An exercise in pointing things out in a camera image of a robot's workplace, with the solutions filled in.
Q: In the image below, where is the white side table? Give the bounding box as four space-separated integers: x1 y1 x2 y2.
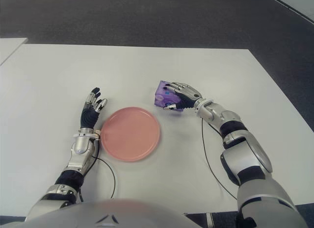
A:
0 37 29 66

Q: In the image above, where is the purple tissue paper pack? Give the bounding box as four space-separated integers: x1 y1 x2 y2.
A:
154 79 184 113

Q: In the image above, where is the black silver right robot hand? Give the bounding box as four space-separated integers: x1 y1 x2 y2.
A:
163 82 204 111

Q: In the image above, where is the grey robot torso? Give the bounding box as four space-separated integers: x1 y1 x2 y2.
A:
0 198 197 228

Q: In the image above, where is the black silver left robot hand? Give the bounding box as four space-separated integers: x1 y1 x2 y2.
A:
80 87 108 129

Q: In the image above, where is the thin black cable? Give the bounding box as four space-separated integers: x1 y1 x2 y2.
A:
92 156 116 199
201 117 238 201

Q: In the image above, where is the pink round plate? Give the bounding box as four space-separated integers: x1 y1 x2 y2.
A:
101 106 161 162

